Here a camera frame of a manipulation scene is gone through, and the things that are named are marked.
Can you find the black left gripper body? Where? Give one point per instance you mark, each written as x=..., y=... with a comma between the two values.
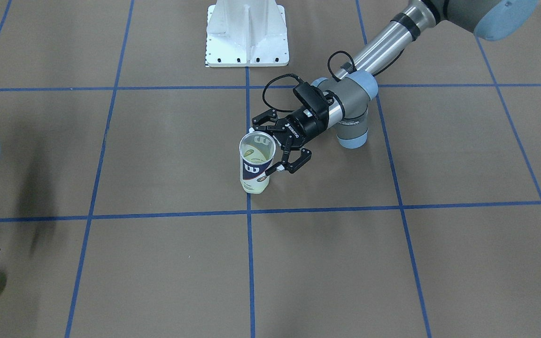
x=302, y=127

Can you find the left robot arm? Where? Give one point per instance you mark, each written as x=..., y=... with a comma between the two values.
x=341, y=101

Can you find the brown paper table mat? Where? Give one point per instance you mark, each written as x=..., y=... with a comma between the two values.
x=122, y=215

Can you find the clear tennis ball can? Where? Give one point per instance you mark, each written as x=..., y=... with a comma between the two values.
x=256, y=151

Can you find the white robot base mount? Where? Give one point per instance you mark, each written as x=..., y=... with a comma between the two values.
x=246, y=33

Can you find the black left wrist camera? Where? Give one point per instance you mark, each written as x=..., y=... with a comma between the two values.
x=314, y=101

